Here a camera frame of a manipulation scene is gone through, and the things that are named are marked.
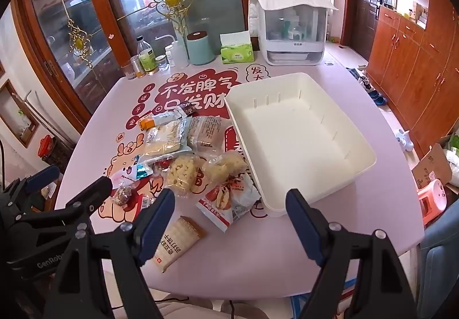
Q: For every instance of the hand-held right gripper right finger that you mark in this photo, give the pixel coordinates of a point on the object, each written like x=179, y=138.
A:
x=304, y=226

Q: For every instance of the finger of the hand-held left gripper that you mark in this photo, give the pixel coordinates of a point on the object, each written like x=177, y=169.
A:
x=95, y=193
x=41, y=177

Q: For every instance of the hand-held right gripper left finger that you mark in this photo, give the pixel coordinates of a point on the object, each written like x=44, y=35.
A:
x=157, y=226

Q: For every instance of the beige biscuit packet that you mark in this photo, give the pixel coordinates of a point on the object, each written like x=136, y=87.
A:
x=177, y=243

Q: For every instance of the clear nut cluster packet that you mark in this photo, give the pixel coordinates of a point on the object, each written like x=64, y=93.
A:
x=122, y=195

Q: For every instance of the red snack packet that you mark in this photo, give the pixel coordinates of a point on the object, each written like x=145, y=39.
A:
x=143, y=201

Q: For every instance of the blue white snack packet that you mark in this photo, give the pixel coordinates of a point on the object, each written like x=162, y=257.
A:
x=142, y=170

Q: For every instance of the clear bag yellow puffed snack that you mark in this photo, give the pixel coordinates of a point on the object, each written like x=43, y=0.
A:
x=183, y=174
x=224, y=168

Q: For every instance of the small red candy packet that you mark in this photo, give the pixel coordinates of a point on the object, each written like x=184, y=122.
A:
x=163, y=165

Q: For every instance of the red white fruit print packet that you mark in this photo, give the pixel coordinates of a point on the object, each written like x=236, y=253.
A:
x=222, y=204

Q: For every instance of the white plastic bin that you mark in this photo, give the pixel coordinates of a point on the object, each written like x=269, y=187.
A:
x=297, y=132

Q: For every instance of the orange white snack packet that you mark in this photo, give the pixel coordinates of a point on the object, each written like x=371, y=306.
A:
x=156, y=122

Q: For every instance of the brown cake packet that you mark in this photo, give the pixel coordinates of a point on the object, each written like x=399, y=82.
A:
x=204, y=131

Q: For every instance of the dark brown snack packet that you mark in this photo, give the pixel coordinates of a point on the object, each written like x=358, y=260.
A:
x=186, y=109

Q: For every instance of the red container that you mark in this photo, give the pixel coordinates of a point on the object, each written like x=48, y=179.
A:
x=46, y=146

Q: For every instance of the drinking glass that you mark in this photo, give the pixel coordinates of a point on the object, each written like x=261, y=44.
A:
x=126, y=72

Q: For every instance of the pink plastic stool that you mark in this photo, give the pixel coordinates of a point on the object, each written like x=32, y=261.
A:
x=432, y=202

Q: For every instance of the white toy figure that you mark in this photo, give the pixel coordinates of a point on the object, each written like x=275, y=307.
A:
x=405, y=140

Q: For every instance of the cardboard box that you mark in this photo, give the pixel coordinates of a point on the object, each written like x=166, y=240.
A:
x=432, y=165

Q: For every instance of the blue cloth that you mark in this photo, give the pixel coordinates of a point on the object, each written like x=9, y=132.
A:
x=441, y=269

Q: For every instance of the clear bottle green label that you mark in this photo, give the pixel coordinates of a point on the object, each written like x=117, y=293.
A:
x=147, y=59

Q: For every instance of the small glass jar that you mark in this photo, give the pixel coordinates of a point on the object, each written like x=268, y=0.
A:
x=162, y=64

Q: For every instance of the blue slippers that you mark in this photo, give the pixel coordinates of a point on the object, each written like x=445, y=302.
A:
x=378, y=98

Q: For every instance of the small white pill bottle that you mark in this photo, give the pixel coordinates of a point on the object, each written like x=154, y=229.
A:
x=170, y=57

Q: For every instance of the white plastic bag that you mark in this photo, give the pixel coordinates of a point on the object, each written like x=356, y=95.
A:
x=453, y=165

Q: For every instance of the white squeeze bottle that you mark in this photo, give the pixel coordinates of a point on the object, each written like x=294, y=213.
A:
x=181, y=55

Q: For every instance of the green plastic bag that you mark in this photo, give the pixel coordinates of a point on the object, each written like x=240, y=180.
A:
x=454, y=141

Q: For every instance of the teal canister brown lid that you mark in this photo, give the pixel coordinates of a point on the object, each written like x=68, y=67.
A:
x=200, y=50

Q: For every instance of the green tissue box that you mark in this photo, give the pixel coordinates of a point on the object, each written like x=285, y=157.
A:
x=236, y=54

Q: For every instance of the white sterilizer cabinet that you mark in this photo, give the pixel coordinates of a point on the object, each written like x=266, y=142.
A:
x=294, y=39

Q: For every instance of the wooden cabinet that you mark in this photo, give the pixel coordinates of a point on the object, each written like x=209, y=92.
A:
x=412, y=64

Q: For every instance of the dark wooden door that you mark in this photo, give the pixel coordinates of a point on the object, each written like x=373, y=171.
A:
x=362, y=7

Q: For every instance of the wooden wall frame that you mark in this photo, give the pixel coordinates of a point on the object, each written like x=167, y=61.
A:
x=19, y=114

